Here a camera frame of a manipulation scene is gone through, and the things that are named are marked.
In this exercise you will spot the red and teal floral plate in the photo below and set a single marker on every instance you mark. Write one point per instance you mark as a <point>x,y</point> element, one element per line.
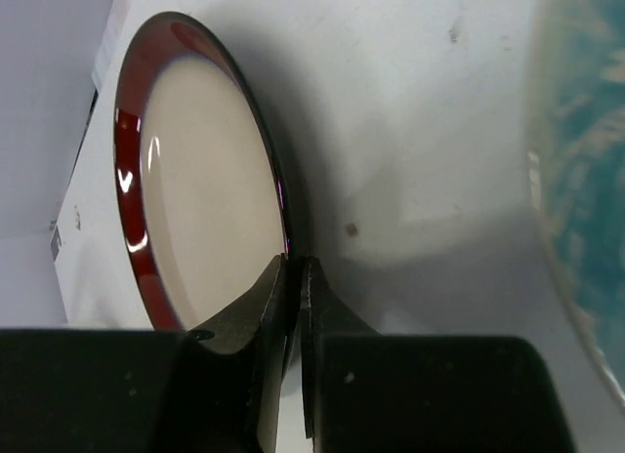
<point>574,129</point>

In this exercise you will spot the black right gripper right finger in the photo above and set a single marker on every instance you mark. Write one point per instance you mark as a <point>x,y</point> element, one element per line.
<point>368,392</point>

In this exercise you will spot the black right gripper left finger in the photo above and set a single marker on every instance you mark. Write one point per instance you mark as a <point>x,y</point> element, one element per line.
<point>215,388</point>

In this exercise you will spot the dark red rimmed plate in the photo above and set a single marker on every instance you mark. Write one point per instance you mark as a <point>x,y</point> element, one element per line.
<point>208,195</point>

